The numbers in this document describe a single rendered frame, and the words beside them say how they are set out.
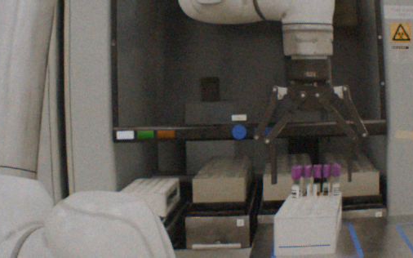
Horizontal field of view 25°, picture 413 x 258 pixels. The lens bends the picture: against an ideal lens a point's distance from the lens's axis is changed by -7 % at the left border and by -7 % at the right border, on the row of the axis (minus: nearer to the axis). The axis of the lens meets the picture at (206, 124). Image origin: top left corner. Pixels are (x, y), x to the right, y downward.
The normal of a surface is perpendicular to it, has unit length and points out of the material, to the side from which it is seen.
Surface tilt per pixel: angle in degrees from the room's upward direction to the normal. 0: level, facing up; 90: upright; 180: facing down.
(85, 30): 90
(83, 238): 65
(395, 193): 90
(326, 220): 90
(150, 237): 69
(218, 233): 90
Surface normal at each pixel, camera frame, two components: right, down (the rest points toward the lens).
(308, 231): -0.17, 0.06
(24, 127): 0.69, -0.04
